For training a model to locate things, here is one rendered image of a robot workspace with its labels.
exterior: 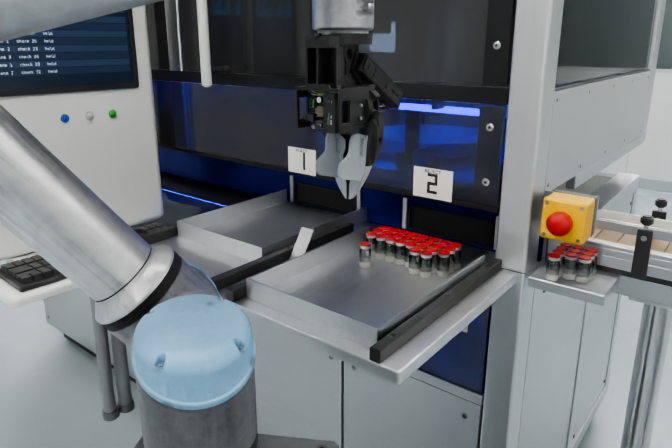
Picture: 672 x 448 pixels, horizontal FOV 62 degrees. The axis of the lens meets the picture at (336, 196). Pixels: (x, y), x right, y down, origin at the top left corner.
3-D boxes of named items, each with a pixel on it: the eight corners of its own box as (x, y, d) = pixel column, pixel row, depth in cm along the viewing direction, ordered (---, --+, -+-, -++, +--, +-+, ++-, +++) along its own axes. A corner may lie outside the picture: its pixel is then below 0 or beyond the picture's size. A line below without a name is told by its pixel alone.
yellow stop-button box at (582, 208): (552, 226, 102) (556, 188, 100) (593, 235, 97) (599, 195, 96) (538, 237, 96) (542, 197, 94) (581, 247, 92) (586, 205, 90)
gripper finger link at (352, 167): (327, 206, 71) (326, 134, 69) (354, 196, 76) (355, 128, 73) (346, 210, 69) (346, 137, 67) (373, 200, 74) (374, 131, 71)
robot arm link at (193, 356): (147, 492, 51) (133, 362, 47) (135, 407, 63) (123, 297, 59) (273, 455, 56) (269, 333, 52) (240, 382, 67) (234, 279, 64)
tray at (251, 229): (286, 201, 146) (285, 188, 145) (367, 221, 130) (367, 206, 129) (177, 236, 120) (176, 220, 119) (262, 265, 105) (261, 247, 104)
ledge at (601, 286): (552, 262, 111) (553, 254, 110) (623, 279, 103) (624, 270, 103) (527, 285, 100) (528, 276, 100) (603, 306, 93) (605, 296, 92)
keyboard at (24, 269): (158, 228, 148) (157, 219, 148) (190, 240, 140) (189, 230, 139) (-6, 274, 119) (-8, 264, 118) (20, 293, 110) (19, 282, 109)
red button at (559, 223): (550, 229, 96) (552, 207, 94) (574, 234, 93) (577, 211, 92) (543, 235, 93) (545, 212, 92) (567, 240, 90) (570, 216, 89)
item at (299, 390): (223, 270, 323) (214, 119, 299) (603, 413, 199) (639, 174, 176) (48, 341, 247) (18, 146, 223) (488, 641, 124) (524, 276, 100)
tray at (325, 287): (367, 241, 117) (367, 226, 116) (483, 273, 101) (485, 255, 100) (246, 298, 91) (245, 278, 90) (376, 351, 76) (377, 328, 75)
